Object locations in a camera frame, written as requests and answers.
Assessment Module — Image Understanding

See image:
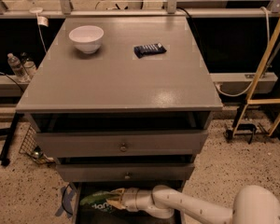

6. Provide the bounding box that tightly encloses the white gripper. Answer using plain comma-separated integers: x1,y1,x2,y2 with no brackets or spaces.
110,188,148,212

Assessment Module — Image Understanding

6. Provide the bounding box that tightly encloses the green rice chip bag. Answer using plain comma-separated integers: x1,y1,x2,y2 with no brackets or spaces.
79,190,119,213

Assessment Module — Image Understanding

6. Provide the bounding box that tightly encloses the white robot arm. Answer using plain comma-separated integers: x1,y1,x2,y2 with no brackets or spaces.
106,185,280,224

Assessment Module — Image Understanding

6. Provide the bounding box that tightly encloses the bottom open drawer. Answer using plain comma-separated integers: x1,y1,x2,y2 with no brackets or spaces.
73,181,186,224

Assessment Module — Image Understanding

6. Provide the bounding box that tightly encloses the middle grey drawer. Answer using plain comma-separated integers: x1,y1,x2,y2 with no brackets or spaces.
57,163,194,182

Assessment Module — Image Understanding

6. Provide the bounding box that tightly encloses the grey drawer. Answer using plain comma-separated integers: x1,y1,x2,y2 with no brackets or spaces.
57,163,194,182
35,130,208,158

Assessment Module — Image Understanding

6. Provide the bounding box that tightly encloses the top grey drawer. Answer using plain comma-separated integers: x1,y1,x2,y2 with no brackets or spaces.
35,130,208,158

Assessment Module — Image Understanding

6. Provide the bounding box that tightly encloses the grey drawer cabinet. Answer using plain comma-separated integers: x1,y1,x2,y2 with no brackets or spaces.
15,16,224,224

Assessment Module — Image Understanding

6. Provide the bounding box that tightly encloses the black metal leg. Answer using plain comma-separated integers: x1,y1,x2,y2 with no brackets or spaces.
0,113,21,166

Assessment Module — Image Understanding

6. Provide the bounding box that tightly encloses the dark blue snack bar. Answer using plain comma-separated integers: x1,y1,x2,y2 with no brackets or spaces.
133,43,166,59

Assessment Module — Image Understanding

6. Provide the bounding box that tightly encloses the clear water bottle right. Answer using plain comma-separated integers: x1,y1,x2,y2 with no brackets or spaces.
21,52,37,78

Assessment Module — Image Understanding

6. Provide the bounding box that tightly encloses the clear water bottle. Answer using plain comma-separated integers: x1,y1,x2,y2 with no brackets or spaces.
7,53,29,82
21,52,37,78

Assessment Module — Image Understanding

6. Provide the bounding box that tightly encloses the white ceramic bowl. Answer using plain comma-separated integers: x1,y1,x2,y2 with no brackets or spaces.
69,25,105,54

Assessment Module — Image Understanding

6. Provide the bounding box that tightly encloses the clear water bottle left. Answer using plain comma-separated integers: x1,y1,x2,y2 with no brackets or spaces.
7,53,29,82

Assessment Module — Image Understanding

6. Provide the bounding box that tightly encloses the wire mesh basket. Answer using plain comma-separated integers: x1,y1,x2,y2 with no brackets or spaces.
19,127,54,164

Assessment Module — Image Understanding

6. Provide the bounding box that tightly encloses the white cable with tag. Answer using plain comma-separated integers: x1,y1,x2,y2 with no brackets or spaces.
22,0,49,54

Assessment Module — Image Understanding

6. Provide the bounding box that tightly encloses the white hose cable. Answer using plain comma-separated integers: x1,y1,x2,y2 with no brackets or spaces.
214,7,271,98

